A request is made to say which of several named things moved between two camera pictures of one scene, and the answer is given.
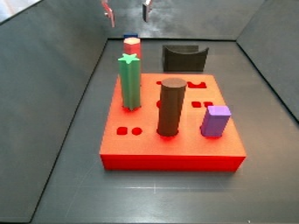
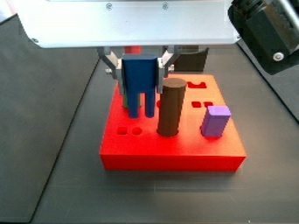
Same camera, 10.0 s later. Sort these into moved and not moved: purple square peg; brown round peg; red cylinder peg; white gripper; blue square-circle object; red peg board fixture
Moved: white gripper; blue square-circle object
Not moved: red cylinder peg; red peg board fixture; brown round peg; purple square peg
